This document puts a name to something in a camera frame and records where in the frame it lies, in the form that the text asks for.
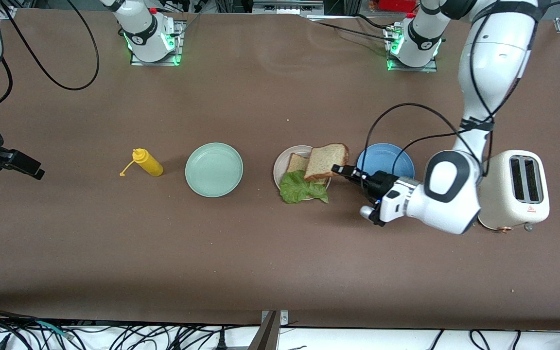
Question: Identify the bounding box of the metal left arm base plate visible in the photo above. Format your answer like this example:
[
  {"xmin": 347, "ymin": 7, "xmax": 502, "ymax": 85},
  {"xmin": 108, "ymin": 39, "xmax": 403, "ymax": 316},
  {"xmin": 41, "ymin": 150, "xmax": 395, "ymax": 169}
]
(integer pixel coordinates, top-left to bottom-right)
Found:
[{"xmin": 386, "ymin": 24, "xmax": 438, "ymax": 72}]

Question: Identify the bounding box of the blue round plate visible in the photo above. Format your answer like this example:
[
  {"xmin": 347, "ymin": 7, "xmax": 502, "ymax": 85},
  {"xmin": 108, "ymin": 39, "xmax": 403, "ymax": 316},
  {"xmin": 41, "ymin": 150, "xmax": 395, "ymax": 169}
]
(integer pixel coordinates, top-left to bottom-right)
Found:
[{"xmin": 356, "ymin": 143, "xmax": 415, "ymax": 179}]

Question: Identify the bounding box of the mint green round plate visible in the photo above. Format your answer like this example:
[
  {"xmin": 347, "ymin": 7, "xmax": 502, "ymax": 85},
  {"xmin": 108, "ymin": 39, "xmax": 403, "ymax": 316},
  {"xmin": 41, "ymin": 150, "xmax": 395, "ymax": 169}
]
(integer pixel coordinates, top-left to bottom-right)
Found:
[{"xmin": 185, "ymin": 142, "xmax": 244, "ymax": 198}]

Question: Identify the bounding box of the aluminium profile bracket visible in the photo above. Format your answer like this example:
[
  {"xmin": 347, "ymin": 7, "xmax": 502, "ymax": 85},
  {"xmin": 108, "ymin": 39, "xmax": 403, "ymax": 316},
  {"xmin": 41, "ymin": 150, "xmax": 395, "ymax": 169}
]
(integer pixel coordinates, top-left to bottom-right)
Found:
[{"xmin": 248, "ymin": 310, "xmax": 290, "ymax": 350}]

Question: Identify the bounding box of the red box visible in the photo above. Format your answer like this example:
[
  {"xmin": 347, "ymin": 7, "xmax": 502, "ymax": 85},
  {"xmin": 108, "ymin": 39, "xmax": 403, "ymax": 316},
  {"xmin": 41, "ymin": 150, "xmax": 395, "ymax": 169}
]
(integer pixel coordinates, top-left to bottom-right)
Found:
[{"xmin": 380, "ymin": 0, "xmax": 417, "ymax": 13}]

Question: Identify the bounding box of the white two-slot toaster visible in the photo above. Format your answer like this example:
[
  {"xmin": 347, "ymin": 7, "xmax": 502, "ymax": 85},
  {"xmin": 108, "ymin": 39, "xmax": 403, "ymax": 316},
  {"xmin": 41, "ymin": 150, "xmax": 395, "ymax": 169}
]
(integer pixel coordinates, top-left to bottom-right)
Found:
[{"xmin": 477, "ymin": 149, "xmax": 551, "ymax": 233}]

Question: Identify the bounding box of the brown table cover mat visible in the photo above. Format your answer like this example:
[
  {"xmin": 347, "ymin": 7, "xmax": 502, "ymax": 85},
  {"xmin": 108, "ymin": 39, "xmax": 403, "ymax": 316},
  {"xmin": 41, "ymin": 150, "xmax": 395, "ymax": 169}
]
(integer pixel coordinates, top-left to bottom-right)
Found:
[{"xmin": 0, "ymin": 9, "xmax": 560, "ymax": 332}]

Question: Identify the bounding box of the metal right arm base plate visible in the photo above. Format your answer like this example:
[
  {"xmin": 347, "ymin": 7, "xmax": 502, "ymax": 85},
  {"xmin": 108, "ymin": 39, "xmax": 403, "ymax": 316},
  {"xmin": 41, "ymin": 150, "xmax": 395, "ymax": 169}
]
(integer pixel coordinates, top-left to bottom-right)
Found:
[{"xmin": 129, "ymin": 19, "xmax": 184, "ymax": 66}]

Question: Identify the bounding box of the beige round plate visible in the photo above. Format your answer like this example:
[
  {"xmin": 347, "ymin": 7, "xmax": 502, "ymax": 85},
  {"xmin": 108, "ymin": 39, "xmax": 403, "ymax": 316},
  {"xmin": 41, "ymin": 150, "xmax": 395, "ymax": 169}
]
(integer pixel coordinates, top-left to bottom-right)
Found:
[{"xmin": 273, "ymin": 145, "xmax": 333, "ymax": 193}]

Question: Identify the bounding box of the teal cable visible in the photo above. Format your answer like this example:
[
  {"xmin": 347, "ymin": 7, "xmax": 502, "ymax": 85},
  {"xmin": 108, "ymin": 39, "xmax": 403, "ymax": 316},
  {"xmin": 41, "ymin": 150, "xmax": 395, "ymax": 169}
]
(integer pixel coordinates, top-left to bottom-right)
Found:
[{"xmin": 32, "ymin": 319, "xmax": 74, "ymax": 339}]

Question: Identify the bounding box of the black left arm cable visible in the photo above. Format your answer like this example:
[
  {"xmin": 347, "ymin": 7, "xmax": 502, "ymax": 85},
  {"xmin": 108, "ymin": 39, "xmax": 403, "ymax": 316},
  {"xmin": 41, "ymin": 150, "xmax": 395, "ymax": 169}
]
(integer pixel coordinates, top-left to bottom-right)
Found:
[{"xmin": 365, "ymin": 0, "xmax": 538, "ymax": 178}]

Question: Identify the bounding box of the green lettuce leaf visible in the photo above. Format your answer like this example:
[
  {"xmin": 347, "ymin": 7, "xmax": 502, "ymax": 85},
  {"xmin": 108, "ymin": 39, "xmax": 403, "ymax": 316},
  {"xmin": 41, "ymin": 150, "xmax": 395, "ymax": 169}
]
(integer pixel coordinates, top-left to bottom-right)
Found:
[{"xmin": 280, "ymin": 170, "xmax": 330, "ymax": 205}]

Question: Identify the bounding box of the black base power cable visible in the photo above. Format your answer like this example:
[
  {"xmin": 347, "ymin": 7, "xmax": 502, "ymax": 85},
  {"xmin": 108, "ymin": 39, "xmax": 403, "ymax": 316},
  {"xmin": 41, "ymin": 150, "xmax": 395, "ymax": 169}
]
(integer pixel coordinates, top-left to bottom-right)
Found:
[{"xmin": 309, "ymin": 14, "xmax": 395, "ymax": 43}]

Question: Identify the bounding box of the brown-crust bread slice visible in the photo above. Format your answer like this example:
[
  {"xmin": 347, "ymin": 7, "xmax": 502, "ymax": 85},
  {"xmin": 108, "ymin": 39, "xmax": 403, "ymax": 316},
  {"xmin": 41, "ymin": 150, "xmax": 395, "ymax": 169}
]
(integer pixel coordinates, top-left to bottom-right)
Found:
[
  {"xmin": 286, "ymin": 153, "xmax": 332, "ymax": 186},
  {"xmin": 304, "ymin": 143, "xmax": 350, "ymax": 182}
]

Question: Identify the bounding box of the yellow mustard squeeze bottle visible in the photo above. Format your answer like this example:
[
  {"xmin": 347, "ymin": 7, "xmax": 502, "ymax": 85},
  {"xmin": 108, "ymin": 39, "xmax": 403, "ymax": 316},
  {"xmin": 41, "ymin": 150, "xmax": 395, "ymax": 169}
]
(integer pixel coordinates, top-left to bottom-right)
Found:
[{"xmin": 120, "ymin": 148, "xmax": 164, "ymax": 177}]

